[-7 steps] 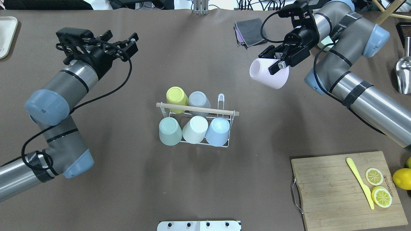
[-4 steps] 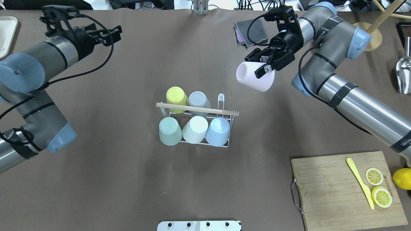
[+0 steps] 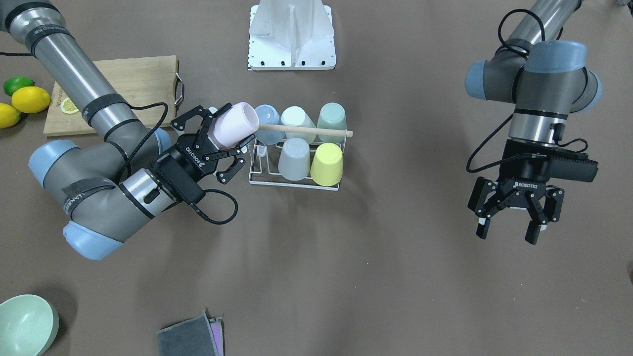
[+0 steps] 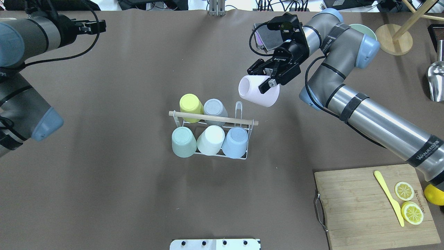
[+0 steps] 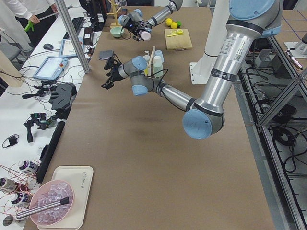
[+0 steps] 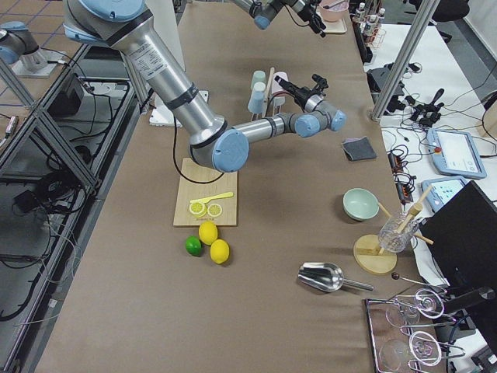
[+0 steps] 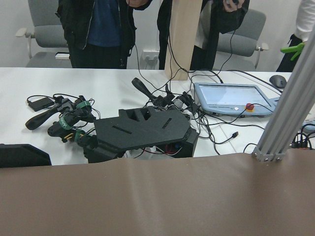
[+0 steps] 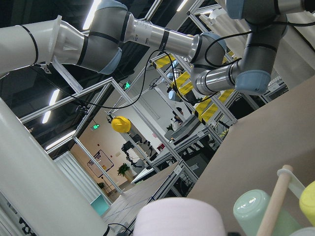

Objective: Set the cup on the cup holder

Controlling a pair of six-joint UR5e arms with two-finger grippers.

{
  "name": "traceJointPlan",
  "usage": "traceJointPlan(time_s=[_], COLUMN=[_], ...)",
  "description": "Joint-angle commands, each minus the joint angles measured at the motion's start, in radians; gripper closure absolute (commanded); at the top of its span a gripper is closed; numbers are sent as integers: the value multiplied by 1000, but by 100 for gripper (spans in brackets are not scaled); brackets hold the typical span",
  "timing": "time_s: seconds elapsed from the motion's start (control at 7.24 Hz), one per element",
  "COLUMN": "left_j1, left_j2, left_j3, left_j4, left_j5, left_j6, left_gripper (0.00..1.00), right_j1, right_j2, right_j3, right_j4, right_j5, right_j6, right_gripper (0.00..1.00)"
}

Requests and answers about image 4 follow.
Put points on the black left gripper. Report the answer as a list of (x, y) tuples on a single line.
[(91, 26)]

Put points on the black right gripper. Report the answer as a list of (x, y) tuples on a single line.
[(295, 51)]

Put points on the pink plastic cup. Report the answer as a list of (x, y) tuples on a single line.
[(248, 89)]

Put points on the green plastic cup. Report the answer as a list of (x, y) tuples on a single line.
[(184, 143)]

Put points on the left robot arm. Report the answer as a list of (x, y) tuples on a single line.
[(24, 112)]

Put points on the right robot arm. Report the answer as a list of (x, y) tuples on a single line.
[(354, 79)]

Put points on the grey plastic cup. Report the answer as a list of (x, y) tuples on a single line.
[(214, 107)]

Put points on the blue plastic cup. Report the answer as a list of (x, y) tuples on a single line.
[(235, 143)]

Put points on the yellow plastic cup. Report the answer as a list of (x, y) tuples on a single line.
[(190, 103)]

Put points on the white plastic cup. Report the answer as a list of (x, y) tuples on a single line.
[(211, 140)]

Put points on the purple cloth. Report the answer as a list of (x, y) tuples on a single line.
[(259, 42)]

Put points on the grey cloth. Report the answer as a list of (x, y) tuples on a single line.
[(271, 39)]

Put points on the green bowl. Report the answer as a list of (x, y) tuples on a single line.
[(364, 29)]

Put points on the wooden mug tree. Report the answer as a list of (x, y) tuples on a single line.
[(395, 39)]

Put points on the yellow plastic knife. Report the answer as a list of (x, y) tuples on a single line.
[(395, 205)]

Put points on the wooden cutting board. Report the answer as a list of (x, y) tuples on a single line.
[(358, 215)]

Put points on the metal scoop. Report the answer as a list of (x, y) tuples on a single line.
[(436, 75)]

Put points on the lemon slice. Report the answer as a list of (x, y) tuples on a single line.
[(404, 191)]

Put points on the lemon half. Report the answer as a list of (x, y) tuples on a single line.
[(412, 213)]

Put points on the whole yellow lemon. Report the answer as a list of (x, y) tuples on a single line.
[(434, 195)]

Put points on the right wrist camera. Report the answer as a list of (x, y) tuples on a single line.
[(288, 24)]

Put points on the white wire cup rack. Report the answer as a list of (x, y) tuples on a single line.
[(197, 123)]

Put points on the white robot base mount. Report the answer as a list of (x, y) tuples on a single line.
[(215, 244)]

